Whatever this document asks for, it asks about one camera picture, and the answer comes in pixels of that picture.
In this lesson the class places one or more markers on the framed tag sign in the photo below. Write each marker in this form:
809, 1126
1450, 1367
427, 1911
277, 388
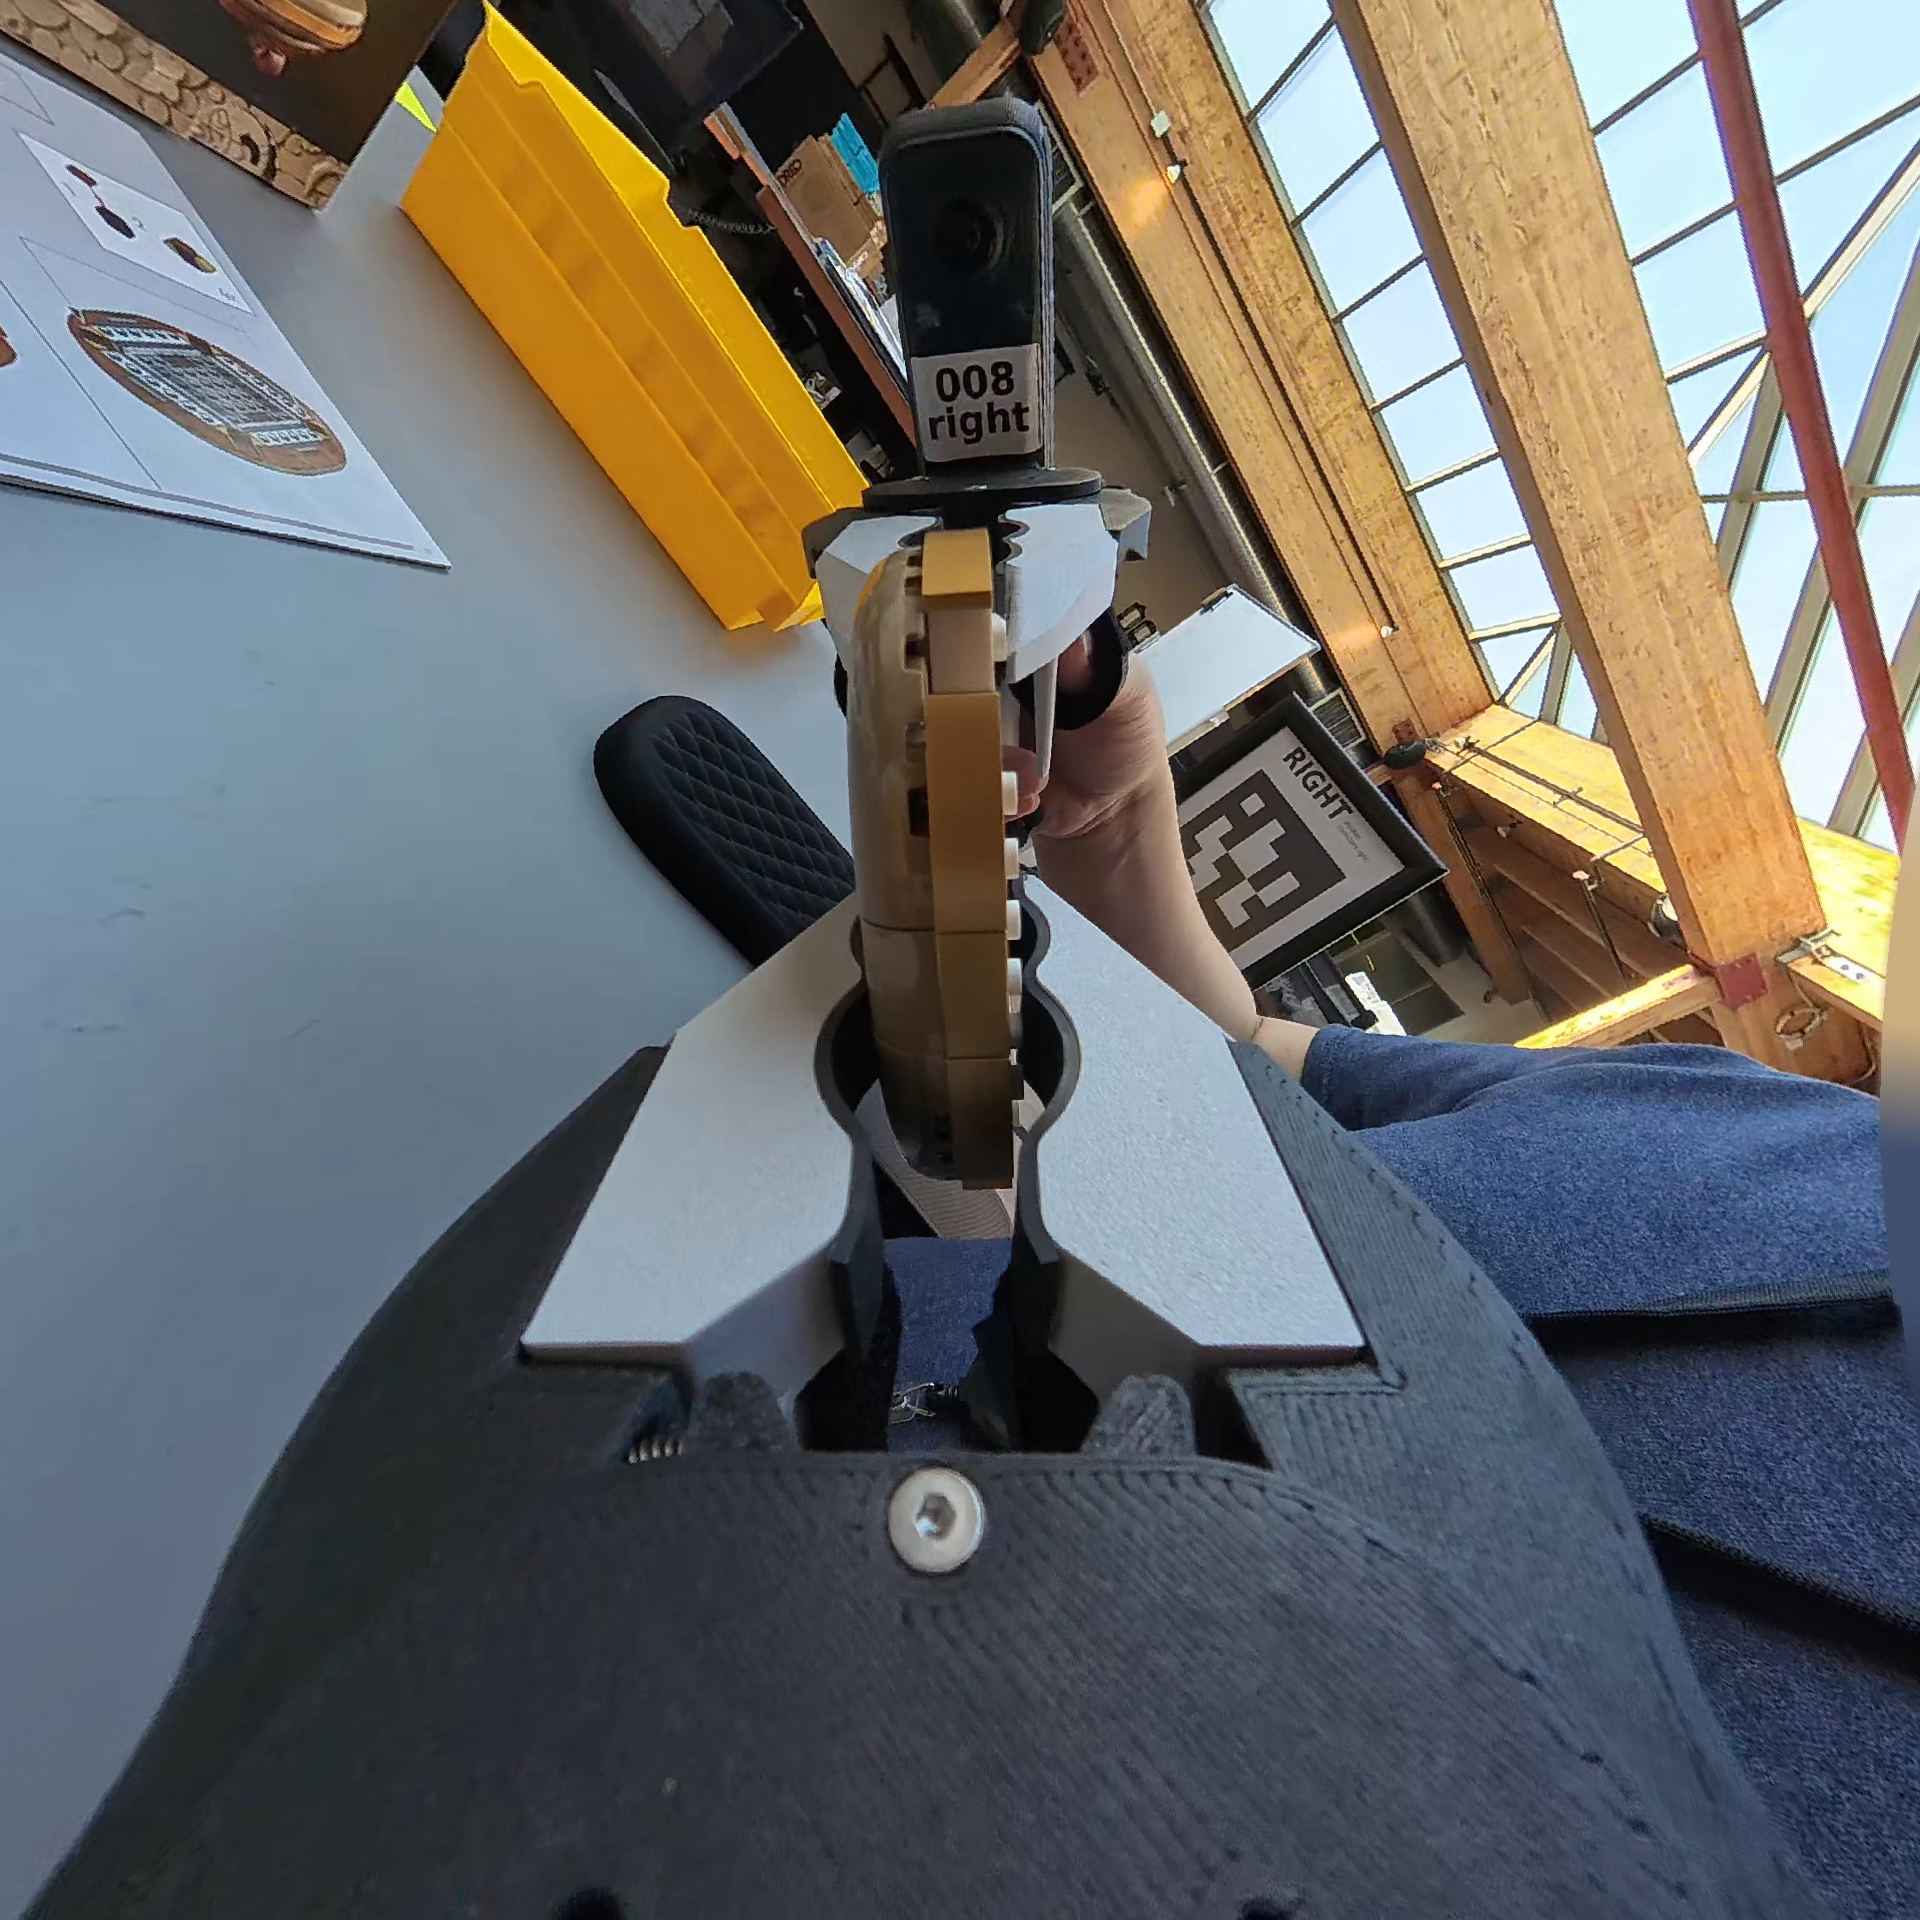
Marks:
1290, 840

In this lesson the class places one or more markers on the round gold lego base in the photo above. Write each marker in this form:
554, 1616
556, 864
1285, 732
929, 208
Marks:
961, 840

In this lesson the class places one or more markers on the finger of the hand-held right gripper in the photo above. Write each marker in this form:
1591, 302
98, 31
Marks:
1065, 592
849, 579

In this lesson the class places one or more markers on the cardboard box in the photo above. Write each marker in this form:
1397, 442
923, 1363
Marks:
824, 194

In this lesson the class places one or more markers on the black lego set box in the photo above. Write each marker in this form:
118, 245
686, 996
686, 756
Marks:
225, 61

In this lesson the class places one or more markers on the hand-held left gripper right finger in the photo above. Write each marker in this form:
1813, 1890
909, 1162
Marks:
1184, 1200

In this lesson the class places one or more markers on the yellow stacked plastic bins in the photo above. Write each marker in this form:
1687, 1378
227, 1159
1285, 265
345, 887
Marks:
600, 330

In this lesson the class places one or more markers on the person's right hand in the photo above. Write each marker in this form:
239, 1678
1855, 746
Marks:
1125, 780

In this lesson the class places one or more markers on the lego instruction booklet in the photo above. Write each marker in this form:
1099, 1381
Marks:
150, 390

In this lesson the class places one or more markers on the white board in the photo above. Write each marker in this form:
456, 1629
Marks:
1239, 660

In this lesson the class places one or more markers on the black padded wrist rest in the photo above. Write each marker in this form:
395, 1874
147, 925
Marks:
720, 810

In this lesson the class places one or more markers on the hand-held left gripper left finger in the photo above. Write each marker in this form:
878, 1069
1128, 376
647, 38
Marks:
704, 1200

